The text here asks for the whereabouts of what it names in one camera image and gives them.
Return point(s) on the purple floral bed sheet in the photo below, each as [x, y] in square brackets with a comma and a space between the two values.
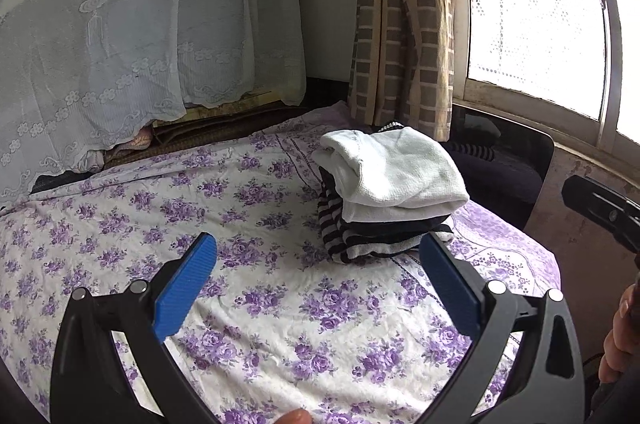
[278, 325]

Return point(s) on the person's right hand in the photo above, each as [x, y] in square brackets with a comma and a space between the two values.
[621, 344]

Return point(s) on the folded blankets under lace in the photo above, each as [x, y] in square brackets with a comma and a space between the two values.
[198, 127]

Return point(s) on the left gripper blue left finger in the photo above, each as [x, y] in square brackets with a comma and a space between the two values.
[88, 382]

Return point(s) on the black white striped garment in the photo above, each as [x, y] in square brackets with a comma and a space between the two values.
[346, 242]

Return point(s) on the white lace cover cloth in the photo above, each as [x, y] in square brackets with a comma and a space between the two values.
[79, 77]

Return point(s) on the window frame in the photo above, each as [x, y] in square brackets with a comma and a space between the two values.
[571, 65]

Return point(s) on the black chair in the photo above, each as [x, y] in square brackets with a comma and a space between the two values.
[503, 162]

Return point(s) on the beige checked curtain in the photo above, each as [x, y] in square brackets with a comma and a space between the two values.
[403, 65]

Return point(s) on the person's left hand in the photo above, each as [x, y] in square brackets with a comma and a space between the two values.
[297, 416]

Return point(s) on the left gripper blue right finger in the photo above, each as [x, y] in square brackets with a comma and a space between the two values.
[545, 383]

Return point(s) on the white knit v-neck sweater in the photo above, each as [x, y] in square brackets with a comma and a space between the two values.
[398, 175]

